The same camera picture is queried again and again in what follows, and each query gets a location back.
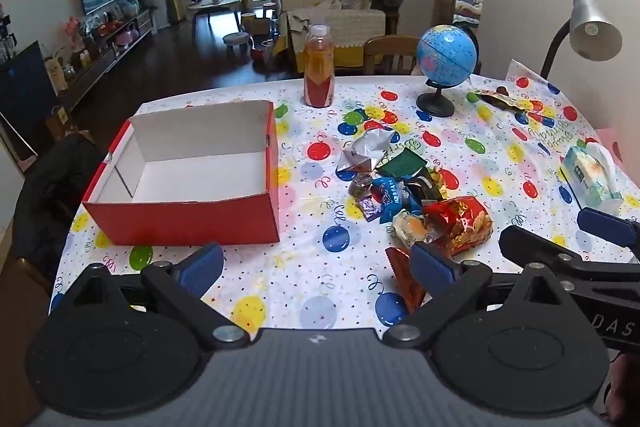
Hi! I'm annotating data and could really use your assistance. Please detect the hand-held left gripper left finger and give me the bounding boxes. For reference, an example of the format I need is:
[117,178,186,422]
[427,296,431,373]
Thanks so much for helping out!
[50,242,249,350]

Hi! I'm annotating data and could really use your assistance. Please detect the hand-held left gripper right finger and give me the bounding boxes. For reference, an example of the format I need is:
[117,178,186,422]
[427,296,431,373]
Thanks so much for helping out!
[382,241,583,349]

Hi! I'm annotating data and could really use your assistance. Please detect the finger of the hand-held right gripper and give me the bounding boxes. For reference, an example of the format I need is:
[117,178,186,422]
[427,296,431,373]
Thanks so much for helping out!
[499,225,601,280]
[576,206,640,254]

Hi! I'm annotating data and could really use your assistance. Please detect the brown snack packet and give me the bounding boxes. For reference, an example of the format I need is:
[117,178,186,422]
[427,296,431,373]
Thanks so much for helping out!
[385,247,426,314]

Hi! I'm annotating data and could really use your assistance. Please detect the clear pastry packet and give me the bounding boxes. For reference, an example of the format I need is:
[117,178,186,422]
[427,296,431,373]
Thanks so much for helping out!
[391,209,431,248]

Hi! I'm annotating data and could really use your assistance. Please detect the red cardboard box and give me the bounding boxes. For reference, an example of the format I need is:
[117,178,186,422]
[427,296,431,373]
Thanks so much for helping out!
[82,100,281,247]

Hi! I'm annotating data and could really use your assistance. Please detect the red chip bag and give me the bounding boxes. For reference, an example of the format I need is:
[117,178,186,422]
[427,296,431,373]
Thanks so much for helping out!
[422,195,494,258]

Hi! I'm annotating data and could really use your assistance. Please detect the blue snack packet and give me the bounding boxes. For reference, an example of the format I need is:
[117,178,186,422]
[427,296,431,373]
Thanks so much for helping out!
[370,177,426,224]

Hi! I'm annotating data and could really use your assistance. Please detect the black snack packet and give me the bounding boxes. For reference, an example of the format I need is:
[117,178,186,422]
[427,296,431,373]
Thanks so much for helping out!
[405,169,446,202]

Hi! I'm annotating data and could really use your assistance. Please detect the purple candy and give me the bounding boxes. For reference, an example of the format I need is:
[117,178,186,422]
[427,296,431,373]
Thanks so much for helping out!
[356,194,386,222]

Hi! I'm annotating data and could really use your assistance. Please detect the green snack packet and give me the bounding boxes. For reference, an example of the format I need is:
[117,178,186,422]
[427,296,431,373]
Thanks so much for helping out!
[376,152,428,180]

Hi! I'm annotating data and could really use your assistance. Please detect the brown chocolate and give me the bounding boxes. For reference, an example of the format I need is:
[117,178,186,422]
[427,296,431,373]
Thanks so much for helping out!
[348,174,373,198]

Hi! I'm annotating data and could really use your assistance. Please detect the silver snack packet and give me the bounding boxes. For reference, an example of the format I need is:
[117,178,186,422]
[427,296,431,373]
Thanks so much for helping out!
[336,128,401,175]

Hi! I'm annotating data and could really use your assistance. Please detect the tissue pack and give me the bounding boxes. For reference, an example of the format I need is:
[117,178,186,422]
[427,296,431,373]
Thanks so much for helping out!
[559,142,626,215]

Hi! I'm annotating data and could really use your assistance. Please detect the balloon print tablecloth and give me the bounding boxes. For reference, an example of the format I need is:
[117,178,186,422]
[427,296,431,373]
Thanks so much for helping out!
[50,59,640,343]

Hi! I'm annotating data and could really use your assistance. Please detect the dark snack wrapper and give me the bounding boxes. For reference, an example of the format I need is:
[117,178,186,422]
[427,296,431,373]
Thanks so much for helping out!
[472,88,526,114]

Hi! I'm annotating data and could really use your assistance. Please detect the black jacket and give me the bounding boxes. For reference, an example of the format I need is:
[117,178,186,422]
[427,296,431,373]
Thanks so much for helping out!
[12,132,103,288]

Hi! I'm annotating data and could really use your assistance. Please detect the silver desk lamp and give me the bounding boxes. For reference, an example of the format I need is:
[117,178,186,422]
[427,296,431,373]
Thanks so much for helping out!
[540,0,623,80]

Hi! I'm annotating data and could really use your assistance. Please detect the printed cardboard box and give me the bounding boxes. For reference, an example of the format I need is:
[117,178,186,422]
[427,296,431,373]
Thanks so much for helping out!
[47,104,76,140]

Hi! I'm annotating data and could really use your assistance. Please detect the blue desk globe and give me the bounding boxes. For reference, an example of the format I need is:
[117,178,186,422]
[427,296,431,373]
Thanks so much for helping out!
[416,25,478,118]

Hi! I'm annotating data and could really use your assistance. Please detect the wooden chair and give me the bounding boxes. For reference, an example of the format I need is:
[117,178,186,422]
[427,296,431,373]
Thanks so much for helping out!
[363,35,423,76]

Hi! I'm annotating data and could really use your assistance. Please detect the orange juice bottle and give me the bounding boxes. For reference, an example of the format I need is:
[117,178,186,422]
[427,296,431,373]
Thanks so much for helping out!
[303,24,335,108]

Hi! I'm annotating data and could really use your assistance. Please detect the TV cabinet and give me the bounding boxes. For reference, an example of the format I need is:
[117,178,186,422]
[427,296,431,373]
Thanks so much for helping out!
[57,9,153,108]

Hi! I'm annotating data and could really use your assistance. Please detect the small round stool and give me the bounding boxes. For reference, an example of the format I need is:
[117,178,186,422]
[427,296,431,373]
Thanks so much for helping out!
[222,32,251,56]

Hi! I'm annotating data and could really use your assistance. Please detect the yellow paper bag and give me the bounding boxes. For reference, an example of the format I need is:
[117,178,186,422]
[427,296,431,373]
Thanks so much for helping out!
[44,57,68,92]

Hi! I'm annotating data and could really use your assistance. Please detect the dark blue board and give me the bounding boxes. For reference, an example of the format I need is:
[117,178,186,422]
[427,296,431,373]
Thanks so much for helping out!
[0,41,58,142]

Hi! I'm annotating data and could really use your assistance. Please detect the sofa with beige cover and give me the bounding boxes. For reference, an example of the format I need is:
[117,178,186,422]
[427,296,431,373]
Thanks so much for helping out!
[274,0,401,68]

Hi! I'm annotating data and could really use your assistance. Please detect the wooden coffee table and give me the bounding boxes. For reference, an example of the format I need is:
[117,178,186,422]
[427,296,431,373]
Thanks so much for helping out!
[187,0,251,28]

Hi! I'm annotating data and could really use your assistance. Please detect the beige garment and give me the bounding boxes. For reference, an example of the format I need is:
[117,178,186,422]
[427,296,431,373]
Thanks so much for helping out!
[291,7,328,38]

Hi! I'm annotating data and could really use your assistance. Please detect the pink flowers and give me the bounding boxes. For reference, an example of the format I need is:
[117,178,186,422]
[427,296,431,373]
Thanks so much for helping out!
[62,17,86,52]

